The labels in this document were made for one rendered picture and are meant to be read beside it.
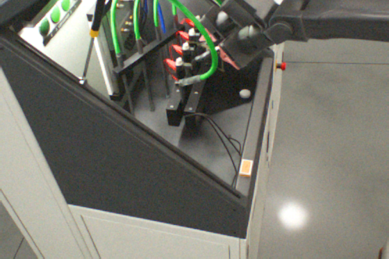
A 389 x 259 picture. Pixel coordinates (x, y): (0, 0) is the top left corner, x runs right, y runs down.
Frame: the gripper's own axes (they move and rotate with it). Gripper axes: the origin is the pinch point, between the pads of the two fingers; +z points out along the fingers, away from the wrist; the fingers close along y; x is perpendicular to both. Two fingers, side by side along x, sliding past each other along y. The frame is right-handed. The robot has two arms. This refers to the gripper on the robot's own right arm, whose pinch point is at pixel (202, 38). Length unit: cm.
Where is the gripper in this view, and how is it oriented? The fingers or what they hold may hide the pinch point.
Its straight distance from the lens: 123.8
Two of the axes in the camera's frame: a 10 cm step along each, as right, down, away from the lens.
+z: -5.4, 3.3, 7.7
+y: -6.7, -7.2, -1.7
